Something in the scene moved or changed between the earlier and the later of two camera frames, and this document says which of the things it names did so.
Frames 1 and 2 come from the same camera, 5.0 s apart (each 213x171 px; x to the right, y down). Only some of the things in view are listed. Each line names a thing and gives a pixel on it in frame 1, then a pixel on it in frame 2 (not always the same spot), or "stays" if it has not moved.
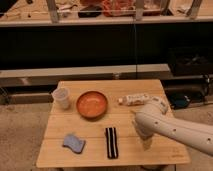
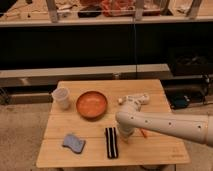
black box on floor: [190, 61] stays
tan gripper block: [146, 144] to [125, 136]
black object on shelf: [92, 11] stays
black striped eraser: [112, 143] stays
